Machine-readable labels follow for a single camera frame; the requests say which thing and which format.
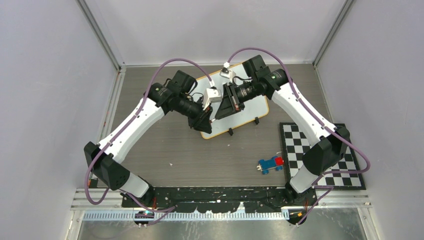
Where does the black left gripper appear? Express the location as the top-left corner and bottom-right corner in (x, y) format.
(177, 94), (214, 134)

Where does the metal whiteboard stand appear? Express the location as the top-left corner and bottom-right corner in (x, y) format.
(227, 116), (261, 137)

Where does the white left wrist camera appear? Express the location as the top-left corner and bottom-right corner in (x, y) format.
(202, 87), (223, 110)

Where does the black white checkerboard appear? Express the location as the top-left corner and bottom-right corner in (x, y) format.
(279, 122), (366, 190)

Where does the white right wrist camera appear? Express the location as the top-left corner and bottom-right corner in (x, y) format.
(219, 62), (233, 80)

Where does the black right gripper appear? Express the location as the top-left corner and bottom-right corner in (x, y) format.
(215, 79), (258, 121)

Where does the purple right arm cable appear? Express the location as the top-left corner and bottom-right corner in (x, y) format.
(226, 46), (371, 226)

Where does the blue red toy car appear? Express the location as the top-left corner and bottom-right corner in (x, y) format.
(256, 156), (285, 175)

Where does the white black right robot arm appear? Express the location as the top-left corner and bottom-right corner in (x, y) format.
(214, 55), (350, 205)

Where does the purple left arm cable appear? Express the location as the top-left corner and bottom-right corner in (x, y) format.
(84, 58), (214, 226)

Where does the yellow framed whiteboard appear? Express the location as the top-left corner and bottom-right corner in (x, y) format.
(193, 61), (270, 140)

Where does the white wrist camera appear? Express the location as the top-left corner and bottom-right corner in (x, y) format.
(219, 62), (233, 80)
(202, 87), (223, 110)

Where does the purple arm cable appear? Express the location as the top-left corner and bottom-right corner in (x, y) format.
(226, 46), (371, 226)
(84, 58), (214, 226)

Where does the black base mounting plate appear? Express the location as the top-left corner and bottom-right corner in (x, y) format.
(121, 186), (317, 214)

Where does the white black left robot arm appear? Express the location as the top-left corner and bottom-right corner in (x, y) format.
(83, 70), (213, 207)

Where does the aluminium front frame rail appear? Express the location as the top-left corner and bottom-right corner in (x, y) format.
(71, 186), (372, 222)

